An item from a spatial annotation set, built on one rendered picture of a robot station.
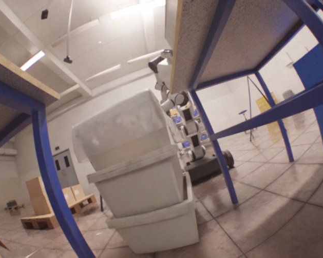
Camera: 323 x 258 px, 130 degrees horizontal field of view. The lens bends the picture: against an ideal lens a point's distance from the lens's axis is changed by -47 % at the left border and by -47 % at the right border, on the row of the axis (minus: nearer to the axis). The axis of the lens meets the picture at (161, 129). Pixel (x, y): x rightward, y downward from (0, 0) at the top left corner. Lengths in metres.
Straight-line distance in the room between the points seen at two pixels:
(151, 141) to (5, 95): 0.51
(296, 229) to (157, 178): 0.57
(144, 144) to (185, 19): 0.45
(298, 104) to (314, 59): 0.68
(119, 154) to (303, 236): 0.75
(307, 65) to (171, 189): 0.98
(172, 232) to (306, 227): 0.52
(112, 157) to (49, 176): 0.28
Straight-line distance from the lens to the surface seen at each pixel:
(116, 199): 0.64
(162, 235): 0.66
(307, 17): 0.28
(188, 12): 0.40
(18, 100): 0.47
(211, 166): 1.52
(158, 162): 0.53
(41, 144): 0.47
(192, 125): 1.54
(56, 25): 4.73
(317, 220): 0.63
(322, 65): 0.96
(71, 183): 7.60
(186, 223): 0.61
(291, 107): 0.33
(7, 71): 0.43
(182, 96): 1.06
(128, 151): 0.57
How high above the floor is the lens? 0.44
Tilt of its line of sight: 9 degrees up
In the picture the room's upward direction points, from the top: 21 degrees counter-clockwise
